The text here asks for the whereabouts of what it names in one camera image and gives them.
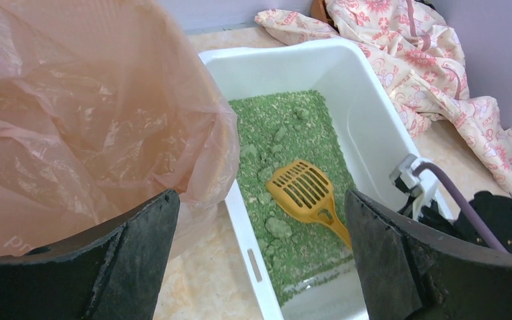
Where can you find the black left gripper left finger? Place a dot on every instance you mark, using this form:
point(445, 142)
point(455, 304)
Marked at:
point(111, 271)

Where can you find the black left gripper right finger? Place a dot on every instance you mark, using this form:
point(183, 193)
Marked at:
point(397, 287)

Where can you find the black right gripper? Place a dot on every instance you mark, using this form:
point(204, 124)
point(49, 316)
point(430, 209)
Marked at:
point(483, 230)

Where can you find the yellow plastic litter scoop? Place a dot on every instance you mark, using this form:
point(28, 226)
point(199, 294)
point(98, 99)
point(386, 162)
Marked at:
point(306, 194)

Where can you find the white plastic litter box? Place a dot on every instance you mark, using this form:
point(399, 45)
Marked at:
point(370, 132)

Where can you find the green cat litter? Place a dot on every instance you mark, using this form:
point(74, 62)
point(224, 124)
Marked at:
point(275, 130)

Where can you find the yellow bin with pink bag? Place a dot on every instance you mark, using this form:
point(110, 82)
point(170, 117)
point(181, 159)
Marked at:
point(103, 105)

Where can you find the cream pink cartoon cloth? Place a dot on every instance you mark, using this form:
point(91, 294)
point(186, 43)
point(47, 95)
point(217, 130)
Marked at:
point(418, 60)

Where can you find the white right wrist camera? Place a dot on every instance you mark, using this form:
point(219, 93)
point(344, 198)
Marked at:
point(420, 188)

